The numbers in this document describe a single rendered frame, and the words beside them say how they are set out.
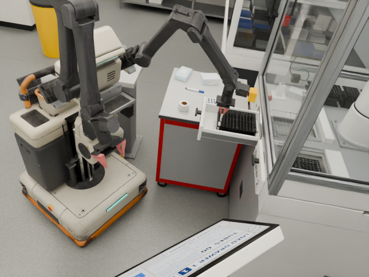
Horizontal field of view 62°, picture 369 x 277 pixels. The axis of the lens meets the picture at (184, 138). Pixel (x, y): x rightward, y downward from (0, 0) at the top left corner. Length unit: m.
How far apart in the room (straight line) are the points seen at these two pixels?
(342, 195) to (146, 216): 1.40
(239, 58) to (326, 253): 1.48
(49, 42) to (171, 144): 2.41
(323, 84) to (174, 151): 1.33
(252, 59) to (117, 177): 1.34
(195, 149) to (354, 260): 1.12
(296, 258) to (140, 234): 1.05
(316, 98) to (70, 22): 0.80
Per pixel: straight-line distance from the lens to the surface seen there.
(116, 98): 1.61
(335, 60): 1.04
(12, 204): 2.59
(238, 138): 1.73
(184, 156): 2.20
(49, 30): 4.02
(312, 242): 1.74
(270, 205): 1.47
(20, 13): 4.84
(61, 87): 1.28
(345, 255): 1.87
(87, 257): 2.23
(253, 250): 0.94
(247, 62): 2.52
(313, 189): 1.41
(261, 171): 1.51
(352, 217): 1.60
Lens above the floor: 1.97
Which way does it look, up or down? 42 degrees down
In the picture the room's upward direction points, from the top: 9 degrees clockwise
